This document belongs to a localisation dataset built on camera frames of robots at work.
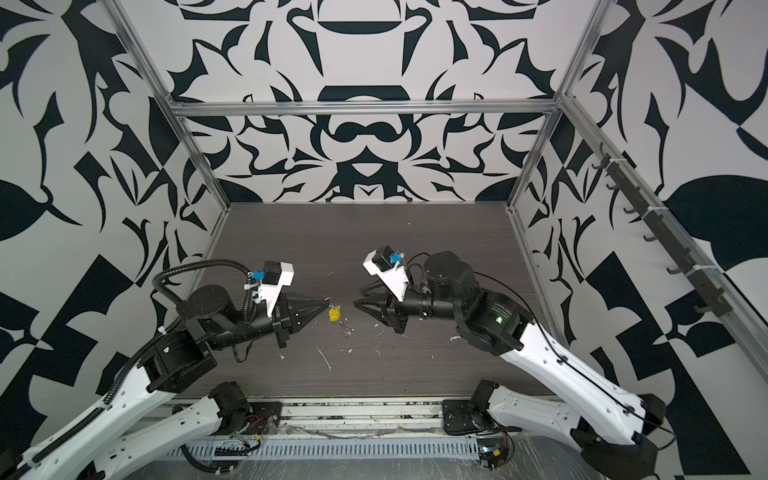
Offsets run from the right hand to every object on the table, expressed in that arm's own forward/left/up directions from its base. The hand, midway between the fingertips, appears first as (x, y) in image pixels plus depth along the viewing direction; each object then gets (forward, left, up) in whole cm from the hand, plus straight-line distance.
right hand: (360, 297), depth 56 cm
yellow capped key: (-1, +5, -6) cm, 8 cm away
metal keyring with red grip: (0, +5, -10) cm, 11 cm away
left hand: (0, +6, 0) cm, 6 cm away
